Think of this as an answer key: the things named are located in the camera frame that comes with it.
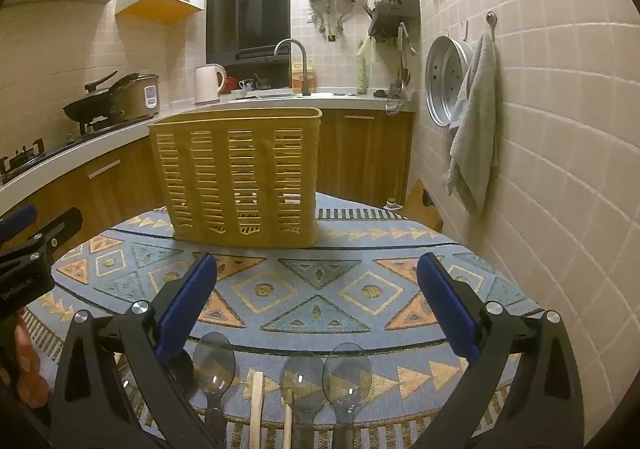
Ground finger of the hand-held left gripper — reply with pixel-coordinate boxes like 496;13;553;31
0;205;39;244
0;208;84;271

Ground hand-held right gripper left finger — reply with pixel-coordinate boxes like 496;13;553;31
50;253;226;449

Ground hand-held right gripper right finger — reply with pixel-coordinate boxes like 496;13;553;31
415;253;586;449

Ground clear plastic spoon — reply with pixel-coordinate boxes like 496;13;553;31
192;331;237;449
322;343;373;449
280;356;326;449

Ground yellow plastic utensil basket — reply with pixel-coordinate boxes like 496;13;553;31
148;108;323;249

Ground hanging cooking utensils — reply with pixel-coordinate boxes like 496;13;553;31
397;24;418;85

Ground person's left hand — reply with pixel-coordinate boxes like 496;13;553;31
12;311;51;411

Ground black gas stove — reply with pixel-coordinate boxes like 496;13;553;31
0;122;156;185

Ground black wok with lid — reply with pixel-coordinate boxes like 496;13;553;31
63;72;126;126

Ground blue patterned mat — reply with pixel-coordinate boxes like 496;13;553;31
22;192;543;449

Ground brown rice cooker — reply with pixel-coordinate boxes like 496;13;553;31
109;73;161;120

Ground grey hanging towel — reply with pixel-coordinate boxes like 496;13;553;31
446;33;501;216

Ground kitchen counter with wooden cabinets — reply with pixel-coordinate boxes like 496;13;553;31
0;89;417;230

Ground white electric kettle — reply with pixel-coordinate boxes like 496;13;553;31
194;64;227;106

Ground metal steamer tray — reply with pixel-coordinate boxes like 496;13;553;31
425;34;475;127

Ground yellow bottle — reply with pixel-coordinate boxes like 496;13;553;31
292;60;317;92

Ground metal sink faucet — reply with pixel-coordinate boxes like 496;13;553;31
274;39;312;96

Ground pale hanging cloth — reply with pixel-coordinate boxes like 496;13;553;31
356;36;377;65

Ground dark window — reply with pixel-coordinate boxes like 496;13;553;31
206;0;293;67

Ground water heater pipes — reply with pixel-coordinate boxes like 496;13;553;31
306;0;357;42

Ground black wall rack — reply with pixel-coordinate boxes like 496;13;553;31
370;0;421;42

